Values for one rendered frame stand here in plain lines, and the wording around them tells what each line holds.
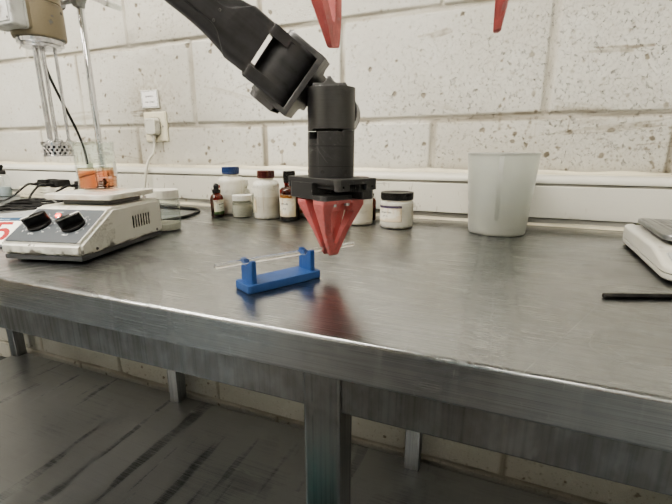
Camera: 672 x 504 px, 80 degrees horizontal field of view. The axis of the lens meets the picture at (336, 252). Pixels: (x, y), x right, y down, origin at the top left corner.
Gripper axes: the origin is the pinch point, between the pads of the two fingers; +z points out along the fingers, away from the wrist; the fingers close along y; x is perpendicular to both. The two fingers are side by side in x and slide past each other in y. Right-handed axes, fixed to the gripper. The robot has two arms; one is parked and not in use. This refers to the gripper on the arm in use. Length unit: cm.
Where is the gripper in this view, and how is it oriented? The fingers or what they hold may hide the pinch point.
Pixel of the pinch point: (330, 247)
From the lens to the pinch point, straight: 52.3
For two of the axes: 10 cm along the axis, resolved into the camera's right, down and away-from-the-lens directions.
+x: -7.7, 1.5, -6.2
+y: -6.4, -1.9, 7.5
